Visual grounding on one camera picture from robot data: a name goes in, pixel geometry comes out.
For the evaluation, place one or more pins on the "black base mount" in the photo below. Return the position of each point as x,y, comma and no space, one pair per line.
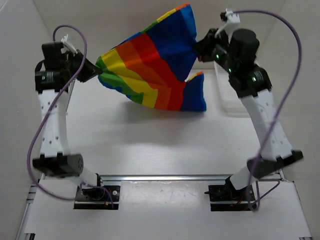
221,201
97,198

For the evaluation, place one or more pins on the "rainbow striped shorts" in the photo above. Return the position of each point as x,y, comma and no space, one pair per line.
152,67

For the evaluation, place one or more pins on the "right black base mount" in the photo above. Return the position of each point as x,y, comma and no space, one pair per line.
221,201

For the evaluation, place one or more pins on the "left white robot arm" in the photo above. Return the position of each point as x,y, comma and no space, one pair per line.
61,61

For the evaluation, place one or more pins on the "aluminium table rail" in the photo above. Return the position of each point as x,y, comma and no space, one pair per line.
189,177

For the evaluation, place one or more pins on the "white plastic basket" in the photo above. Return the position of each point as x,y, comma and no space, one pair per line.
228,98

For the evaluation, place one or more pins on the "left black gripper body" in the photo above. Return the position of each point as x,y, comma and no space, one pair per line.
73,61

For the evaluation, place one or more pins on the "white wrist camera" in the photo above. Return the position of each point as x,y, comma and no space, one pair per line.
231,21
68,45

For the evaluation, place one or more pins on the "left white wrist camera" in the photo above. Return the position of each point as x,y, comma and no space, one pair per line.
68,45

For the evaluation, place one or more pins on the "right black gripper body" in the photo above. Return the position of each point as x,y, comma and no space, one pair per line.
214,48

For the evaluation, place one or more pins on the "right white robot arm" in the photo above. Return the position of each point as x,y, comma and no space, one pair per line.
237,56

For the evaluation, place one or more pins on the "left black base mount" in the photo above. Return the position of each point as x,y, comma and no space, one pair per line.
97,198

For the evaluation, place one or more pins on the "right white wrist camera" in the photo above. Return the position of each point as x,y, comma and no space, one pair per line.
231,21

